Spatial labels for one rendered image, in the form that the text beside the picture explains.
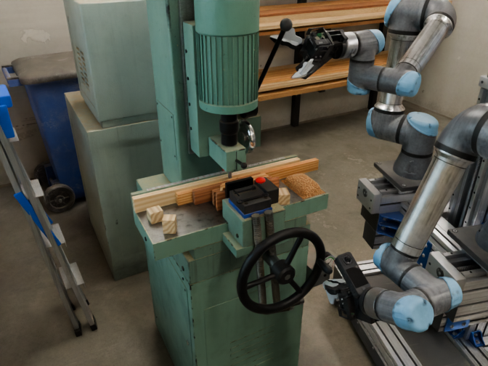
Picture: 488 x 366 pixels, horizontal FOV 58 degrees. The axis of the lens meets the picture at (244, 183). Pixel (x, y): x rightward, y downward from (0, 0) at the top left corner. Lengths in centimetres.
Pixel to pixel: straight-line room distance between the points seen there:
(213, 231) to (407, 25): 99
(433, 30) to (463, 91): 333
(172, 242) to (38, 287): 148
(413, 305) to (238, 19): 80
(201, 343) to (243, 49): 96
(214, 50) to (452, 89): 397
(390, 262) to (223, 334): 68
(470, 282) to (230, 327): 78
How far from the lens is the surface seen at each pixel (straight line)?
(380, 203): 180
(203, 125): 143
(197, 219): 133
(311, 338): 221
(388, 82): 141
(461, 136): 108
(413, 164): 181
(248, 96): 127
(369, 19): 403
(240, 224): 123
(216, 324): 155
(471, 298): 154
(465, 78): 490
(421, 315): 105
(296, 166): 156
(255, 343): 172
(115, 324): 233
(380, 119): 181
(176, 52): 144
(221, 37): 121
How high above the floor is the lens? 164
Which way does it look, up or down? 29 degrees down
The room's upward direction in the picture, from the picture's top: straight up
